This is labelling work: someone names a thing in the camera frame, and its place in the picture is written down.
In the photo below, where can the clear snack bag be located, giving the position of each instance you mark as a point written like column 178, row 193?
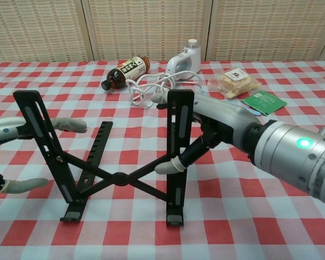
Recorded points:
column 238, row 81

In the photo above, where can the white handheld garment steamer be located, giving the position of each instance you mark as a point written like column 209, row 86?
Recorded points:
column 189, row 59

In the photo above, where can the woven bamboo folding screen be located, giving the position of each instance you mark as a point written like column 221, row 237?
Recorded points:
column 151, row 27

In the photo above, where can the green foil packet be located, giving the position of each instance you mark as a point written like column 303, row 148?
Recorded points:
column 264, row 102

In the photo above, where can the light blue toothbrush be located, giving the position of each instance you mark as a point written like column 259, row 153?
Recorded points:
column 253, row 111

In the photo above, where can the black folding stand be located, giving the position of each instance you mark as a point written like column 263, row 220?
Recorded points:
column 122, row 178

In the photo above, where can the brown tea bottle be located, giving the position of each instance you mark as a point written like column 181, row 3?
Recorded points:
column 127, row 70

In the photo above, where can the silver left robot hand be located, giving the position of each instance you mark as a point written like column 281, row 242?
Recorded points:
column 5, row 130

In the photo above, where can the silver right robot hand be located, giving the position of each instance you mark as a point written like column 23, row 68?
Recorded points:
column 224, row 116

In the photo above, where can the red white checkered tablecloth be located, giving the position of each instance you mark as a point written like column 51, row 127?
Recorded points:
column 124, row 243

